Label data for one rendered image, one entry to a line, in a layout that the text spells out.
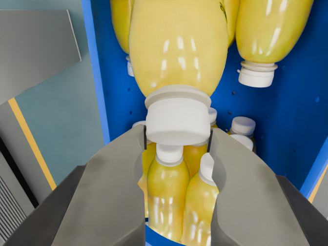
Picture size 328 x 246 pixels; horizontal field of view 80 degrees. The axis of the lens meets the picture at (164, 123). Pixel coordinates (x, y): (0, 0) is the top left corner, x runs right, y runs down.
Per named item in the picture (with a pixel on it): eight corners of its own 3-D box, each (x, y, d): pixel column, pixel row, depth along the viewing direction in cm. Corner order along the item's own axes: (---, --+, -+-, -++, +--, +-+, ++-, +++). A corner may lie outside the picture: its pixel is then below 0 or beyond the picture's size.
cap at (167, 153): (157, 162, 27) (157, 152, 26) (154, 145, 30) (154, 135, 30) (185, 160, 28) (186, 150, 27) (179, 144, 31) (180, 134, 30)
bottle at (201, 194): (224, 274, 31) (251, 192, 22) (179, 270, 32) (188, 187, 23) (216, 231, 37) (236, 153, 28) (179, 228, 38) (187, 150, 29)
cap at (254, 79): (236, 66, 26) (234, 79, 27) (245, 74, 23) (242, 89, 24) (267, 67, 26) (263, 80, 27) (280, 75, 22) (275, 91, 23)
